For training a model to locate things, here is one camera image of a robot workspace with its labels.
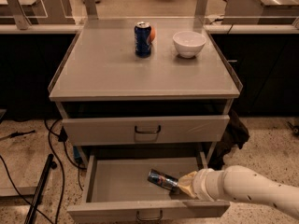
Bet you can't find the orange fruit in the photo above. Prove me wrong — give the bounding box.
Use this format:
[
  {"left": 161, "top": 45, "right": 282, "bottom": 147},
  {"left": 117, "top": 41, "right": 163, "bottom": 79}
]
[{"left": 149, "top": 27, "right": 156, "bottom": 43}]

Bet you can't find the black cable on floor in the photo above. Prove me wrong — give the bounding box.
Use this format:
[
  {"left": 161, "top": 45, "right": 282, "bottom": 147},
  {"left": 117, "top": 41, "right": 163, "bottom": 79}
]
[{"left": 0, "top": 119, "right": 87, "bottom": 224}]

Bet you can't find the black tool on floor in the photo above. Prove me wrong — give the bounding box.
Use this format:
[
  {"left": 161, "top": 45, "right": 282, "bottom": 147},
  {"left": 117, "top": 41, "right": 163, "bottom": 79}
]
[{"left": 0, "top": 130, "right": 36, "bottom": 141}]

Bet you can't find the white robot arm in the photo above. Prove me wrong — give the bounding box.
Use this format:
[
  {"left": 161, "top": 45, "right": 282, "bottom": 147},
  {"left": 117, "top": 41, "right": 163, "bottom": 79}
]
[{"left": 178, "top": 165, "right": 299, "bottom": 219}]

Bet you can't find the redbull can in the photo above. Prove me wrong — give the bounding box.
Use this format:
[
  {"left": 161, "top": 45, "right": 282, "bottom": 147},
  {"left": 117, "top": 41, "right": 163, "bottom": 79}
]
[{"left": 148, "top": 169, "right": 178, "bottom": 191}]

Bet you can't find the black bar on floor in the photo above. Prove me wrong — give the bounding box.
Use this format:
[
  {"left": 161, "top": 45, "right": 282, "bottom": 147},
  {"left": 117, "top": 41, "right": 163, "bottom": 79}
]
[{"left": 24, "top": 154, "right": 54, "bottom": 224}]

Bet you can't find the left background desk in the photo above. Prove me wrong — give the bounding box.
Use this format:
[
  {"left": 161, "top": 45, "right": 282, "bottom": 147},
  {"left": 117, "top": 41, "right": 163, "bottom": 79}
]
[{"left": 0, "top": 0, "right": 75, "bottom": 24}]

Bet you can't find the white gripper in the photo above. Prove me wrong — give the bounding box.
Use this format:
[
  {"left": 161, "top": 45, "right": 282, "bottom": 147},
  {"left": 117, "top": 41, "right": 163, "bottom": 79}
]
[{"left": 178, "top": 169, "right": 222, "bottom": 201}]

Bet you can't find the top grey drawer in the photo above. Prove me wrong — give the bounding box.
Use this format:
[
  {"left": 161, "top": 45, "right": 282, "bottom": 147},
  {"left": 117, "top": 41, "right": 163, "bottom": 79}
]
[{"left": 63, "top": 115, "right": 230, "bottom": 146}]

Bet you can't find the background desk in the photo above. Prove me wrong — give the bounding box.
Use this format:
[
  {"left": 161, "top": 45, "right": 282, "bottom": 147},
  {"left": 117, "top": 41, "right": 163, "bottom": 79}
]
[
  {"left": 0, "top": 0, "right": 75, "bottom": 24},
  {"left": 222, "top": 0, "right": 299, "bottom": 24}
]

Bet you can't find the white bowl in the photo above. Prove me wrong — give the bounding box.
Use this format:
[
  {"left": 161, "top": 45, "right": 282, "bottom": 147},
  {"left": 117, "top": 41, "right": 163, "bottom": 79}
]
[{"left": 173, "top": 31, "right": 206, "bottom": 58}]

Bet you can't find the right background desk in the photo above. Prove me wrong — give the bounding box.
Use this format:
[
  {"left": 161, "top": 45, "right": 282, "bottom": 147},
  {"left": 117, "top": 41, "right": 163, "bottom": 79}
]
[{"left": 222, "top": 0, "right": 299, "bottom": 24}]

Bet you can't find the grey drawer cabinet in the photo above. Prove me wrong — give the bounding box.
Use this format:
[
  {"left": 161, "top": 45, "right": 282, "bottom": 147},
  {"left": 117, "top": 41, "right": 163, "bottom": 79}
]
[{"left": 47, "top": 17, "right": 244, "bottom": 224}]

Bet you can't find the open middle grey drawer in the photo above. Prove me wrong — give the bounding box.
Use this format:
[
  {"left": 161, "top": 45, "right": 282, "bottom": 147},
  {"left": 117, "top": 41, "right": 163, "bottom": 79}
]
[{"left": 67, "top": 156, "right": 230, "bottom": 223}]

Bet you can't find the blue pepsi can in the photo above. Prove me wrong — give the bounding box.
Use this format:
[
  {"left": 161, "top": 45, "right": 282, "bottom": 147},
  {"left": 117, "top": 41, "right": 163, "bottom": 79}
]
[{"left": 134, "top": 21, "right": 151, "bottom": 57}]

